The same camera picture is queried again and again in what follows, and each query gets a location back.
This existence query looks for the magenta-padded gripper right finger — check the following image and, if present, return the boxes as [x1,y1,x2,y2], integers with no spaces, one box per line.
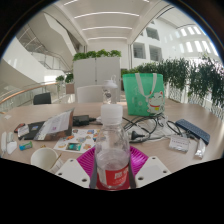
[128,145,173,189]

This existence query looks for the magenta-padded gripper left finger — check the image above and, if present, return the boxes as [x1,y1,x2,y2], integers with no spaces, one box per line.
[54,148,99,190]

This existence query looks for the clear plastic water bottle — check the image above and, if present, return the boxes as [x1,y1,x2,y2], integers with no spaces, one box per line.
[94,103,131,191]

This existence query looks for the colourful sticker sheet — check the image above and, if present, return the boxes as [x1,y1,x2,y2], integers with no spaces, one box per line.
[53,128,101,154]

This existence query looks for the white flat packet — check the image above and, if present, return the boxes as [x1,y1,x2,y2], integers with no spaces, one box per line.
[168,133,191,153]

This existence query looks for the printed booklet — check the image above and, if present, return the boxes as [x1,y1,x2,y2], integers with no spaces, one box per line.
[34,107,76,142]

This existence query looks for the small clear wrapped packet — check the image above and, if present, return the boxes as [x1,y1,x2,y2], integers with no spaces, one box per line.
[194,138,208,159]

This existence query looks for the black power adapter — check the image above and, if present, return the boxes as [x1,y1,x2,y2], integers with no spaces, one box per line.
[72,114,98,127]

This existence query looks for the small blue-green tube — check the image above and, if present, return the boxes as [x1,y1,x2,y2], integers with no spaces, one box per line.
[18,141,34,152]

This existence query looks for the dark blue keyboard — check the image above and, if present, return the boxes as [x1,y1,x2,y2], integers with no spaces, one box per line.
[174,118,212,146]

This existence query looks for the black notebook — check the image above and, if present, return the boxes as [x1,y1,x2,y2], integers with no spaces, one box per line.
[18,120,46,141]

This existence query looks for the small red-black case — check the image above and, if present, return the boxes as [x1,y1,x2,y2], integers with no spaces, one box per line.
[13,122,26,134]

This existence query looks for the green tote bag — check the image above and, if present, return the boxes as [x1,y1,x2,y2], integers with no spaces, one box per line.
[122,72,166,117]

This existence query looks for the black chair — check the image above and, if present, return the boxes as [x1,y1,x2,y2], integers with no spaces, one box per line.
[32,91,53,106]

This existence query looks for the clear glass jug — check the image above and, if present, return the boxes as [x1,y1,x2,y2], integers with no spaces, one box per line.
[101,75,119,105]

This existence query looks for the potted green plants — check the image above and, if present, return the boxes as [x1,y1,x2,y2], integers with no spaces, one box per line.
[54,73,75,84]

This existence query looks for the wooden handrail glass railing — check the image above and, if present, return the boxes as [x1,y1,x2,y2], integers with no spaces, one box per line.
[0,80,59,108]

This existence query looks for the white cabinet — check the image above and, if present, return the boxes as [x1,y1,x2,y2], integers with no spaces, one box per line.
[72,56,122,103]

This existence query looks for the green hedge plants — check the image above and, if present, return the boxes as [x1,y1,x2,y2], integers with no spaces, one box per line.
[120,56,224,108]

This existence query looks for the green plants on cabinet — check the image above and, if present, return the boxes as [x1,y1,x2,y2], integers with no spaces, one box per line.
[72,49,123,62]

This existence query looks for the ceiling light strips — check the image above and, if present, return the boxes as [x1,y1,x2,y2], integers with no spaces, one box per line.
[63,0,151,42]

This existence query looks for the black cable bundle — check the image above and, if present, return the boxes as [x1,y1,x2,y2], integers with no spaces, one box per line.
[121,113,183,144]

